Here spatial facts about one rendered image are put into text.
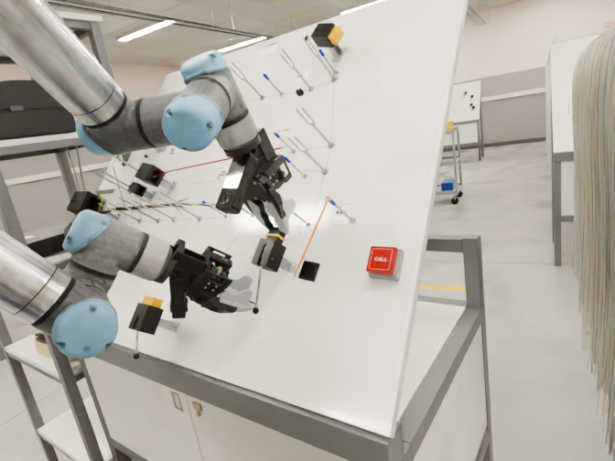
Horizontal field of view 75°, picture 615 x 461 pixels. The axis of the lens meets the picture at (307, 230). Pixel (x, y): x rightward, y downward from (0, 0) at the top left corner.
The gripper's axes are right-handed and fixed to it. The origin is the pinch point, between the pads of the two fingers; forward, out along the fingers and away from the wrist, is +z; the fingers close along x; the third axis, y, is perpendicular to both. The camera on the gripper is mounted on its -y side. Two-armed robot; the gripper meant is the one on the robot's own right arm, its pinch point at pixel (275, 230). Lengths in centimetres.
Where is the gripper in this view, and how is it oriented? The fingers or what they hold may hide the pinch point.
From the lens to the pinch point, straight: 84.3
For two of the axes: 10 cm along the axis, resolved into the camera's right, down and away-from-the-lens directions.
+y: 5.2, -6.6, 5.5
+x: -7.8, -1.1, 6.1
